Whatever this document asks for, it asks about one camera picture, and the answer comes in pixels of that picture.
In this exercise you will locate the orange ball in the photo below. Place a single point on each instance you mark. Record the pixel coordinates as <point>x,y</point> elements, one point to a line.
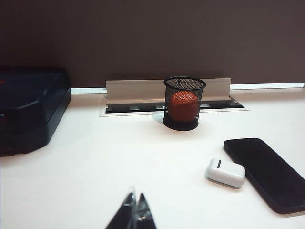
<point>184,107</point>

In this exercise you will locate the brown desk partition panel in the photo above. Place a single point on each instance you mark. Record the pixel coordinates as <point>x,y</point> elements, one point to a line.
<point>152,38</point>

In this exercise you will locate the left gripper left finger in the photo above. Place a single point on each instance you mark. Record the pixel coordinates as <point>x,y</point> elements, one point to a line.
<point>124,212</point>

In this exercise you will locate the black mesh pen holder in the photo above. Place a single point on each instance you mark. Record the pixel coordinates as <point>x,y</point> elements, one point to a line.
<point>184,102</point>

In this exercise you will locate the dark blue box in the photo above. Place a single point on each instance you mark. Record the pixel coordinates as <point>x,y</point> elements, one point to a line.
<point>28,107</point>

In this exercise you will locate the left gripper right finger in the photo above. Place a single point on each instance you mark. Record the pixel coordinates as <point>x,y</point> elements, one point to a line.
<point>144,212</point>

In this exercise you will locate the black smartphone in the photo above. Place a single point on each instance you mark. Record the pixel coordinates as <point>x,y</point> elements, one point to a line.
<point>267,171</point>

